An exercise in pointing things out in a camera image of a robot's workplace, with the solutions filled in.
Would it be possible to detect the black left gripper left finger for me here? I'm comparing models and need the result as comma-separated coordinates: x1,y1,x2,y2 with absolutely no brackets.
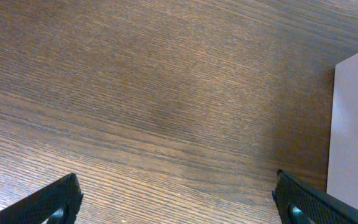
0,173,83,224

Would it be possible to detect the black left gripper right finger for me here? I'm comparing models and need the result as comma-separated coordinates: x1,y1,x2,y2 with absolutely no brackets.
272,169,358,224

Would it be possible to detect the white cardboard box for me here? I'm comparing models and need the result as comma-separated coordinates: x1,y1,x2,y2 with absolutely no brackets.
326,54,358,209

